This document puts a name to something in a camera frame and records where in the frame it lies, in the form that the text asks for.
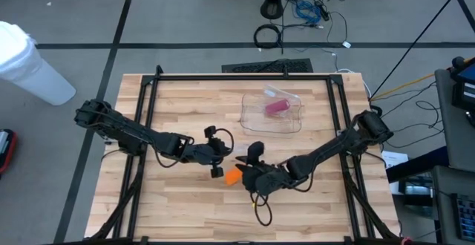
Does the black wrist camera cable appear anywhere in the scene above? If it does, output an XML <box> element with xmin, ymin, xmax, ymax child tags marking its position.
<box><xmin>249</xmin><ymin>190</ymin><xmax>274</xmax><ymax>228</ymax></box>
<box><xmin>214</xmin><ymin>127</ymin><xmax>235</xmax><ymax>161</ymax></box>

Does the white trash can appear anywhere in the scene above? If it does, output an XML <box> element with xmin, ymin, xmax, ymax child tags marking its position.
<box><xmin>0</xmin><ymin>20</ymin><xmax>77</xmax><ymax>107</ymax></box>

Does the red and black case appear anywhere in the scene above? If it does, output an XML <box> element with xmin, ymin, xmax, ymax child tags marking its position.
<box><xmin>0</xmin><ymin>128</ymin><xmax>18</xmax><ymax>174</ymax></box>

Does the yellow cable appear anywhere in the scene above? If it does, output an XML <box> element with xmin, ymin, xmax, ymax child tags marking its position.
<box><xmin>368</xmin><ymin>73</ymin><xmax>436</xmax><ymax>102</ymax></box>

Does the blue screen monitor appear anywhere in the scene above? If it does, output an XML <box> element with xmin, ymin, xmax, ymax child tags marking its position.
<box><xmin>450</xmin><ymin>56</ymin><xmax>475</xmax><ymax>118</ymax></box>

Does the black table frame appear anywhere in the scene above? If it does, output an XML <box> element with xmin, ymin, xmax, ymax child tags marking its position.
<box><xmin>87</xmin><ymin>65</ymin><xmax>404</xmax><ymax>245</ymax></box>

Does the grey desk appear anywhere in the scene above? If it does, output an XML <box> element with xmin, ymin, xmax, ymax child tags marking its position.
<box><xmin>433</xmin><ymin>68</ymin><xmax>475</xmax><ymax>245</ymax></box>

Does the black floor mat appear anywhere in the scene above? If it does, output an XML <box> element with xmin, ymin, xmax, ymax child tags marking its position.
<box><xmin>221</xmin><ymin>57</ymin><xmax>315</xmax><ymax>74</ymax></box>

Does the black power strip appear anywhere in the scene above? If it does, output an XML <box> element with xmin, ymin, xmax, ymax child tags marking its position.
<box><xmin>313</xmin><ymin>1</ymin><xmax>332</xmax><ymax>22</ymax></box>

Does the black keyboard device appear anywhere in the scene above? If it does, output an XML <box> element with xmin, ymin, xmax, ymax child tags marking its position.
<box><xmin>450</xmin><ymin>192</ymin><xmax>475</xmax><ymax>243</ymax></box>

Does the white paper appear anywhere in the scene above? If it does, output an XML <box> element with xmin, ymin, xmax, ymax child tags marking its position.
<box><xmin>381</xmin><ymin>149</ymin><xmax>410</xmax><ymax>196</ymax></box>

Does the black coiled cable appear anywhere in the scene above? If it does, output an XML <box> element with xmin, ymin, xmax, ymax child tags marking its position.
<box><xmin>252</xmin><ymin>23</ymin><xmax>284</xmax><ymax>50</ymax></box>

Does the orange elastic bandage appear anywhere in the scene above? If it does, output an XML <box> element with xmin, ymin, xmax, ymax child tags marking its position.
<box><xmin>224</xmin><ymin>167</ymin><xmax>244</xmax><ymax>186</ymax></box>

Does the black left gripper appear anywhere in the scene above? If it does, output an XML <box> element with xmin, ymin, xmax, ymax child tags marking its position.
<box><xmin>180</xmin><ymin>125</ymin><xmax>234</xmax><ymax>180</ymax></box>

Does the blue cable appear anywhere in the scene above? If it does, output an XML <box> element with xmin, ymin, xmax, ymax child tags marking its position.
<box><xmin>294</xmin><ymin>0</ymin><xmax>322</xmax><ymax>25</ymax></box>

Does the thin black pole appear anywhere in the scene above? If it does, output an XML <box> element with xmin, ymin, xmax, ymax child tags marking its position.
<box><xmin>370</xmin><ymin>0</ymin><xmax>462</xmax><ymax>98</ymax></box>

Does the pink elastic bandage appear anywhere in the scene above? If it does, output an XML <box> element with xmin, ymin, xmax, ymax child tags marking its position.
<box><xmin>264</xmin><ymin>99</ymin><xmax>291</xmax><ymax>116</ymax></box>

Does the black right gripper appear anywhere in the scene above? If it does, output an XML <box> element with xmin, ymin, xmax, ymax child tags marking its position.
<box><xmin>235</xmin><ymin>140</ymin><xmax>295</xmax><ymax>197</ymax></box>

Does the clear plastic bin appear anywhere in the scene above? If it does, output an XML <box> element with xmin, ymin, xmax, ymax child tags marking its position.
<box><xmin>239</xmin><ymin>93</ymin><xmax>304</xmax><ymax>136</ymax></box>

